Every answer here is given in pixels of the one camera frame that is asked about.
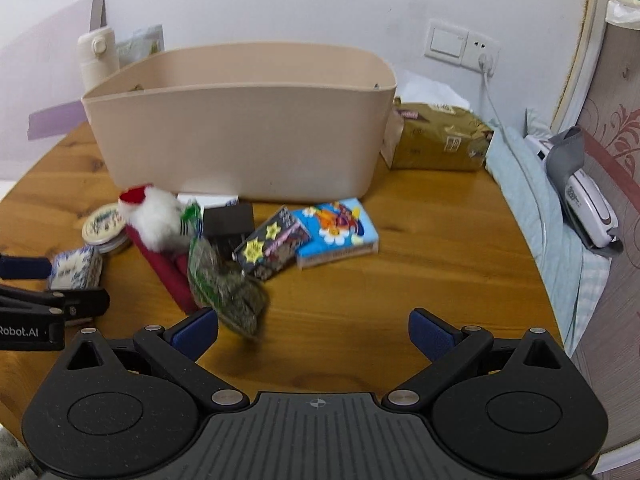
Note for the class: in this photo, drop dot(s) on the white thermos bottle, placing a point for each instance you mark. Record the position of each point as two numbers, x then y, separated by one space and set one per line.
95 57

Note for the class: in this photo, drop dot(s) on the white purple striped cabinet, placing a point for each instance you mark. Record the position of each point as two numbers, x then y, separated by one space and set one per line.
45 60

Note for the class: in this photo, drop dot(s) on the white wall switch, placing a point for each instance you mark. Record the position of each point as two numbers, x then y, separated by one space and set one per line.
445 42

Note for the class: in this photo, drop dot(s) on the black box with yellow stars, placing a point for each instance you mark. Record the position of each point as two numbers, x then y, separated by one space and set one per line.
270 247

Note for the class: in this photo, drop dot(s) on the white tissue sheet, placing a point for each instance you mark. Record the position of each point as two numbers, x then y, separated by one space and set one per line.
430 91

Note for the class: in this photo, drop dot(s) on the white cat plush red bow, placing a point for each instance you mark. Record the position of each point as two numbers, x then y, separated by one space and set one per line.
155 220

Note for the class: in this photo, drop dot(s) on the colourful cartoon box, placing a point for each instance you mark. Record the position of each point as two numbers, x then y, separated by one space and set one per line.
335 225

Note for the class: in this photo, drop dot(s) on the floral padded headboard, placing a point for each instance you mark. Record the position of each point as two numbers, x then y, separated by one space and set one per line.
615 85

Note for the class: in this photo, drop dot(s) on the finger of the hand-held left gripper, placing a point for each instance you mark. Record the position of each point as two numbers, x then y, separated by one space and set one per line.
80 302
25 267

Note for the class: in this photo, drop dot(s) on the light blue checked cloth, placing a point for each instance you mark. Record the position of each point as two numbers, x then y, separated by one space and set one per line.
530 195

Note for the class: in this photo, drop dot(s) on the grey blood pressure cuff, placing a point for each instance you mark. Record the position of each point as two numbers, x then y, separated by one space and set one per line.
570 152

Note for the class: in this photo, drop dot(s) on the gold tissue pack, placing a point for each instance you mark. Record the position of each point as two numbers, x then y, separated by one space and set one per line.
435 140

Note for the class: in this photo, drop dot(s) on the plain black box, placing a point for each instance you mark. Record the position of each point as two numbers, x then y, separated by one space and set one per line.
227 220

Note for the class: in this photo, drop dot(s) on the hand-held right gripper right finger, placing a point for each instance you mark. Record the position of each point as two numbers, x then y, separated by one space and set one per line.
430 333

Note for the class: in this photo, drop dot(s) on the grey fuzzy cloth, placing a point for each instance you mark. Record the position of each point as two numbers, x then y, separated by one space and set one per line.
12 455

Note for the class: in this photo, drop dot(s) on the blue white patterned small box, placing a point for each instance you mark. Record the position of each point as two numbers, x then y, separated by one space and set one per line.
75 265

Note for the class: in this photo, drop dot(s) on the round cream tin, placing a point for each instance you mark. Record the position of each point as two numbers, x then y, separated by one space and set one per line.
102 222

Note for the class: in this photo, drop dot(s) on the clear dried fruit pouch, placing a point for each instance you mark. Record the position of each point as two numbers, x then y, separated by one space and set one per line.
142 42

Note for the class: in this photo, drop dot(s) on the beige plastic basket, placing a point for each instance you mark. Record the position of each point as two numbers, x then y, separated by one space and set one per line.
240 135

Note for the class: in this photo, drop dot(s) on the green white candy wrapper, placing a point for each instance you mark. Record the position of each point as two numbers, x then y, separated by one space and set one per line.
191 217

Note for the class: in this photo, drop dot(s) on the white blood pressure monitor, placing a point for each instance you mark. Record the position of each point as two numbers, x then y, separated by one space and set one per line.
590 200

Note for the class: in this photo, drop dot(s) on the green snack packet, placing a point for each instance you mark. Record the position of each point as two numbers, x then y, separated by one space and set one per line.
225 290

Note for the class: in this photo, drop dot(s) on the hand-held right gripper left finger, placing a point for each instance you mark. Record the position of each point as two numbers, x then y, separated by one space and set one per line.
197 333

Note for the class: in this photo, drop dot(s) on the white wall socket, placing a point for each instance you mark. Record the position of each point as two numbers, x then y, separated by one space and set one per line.
485 47

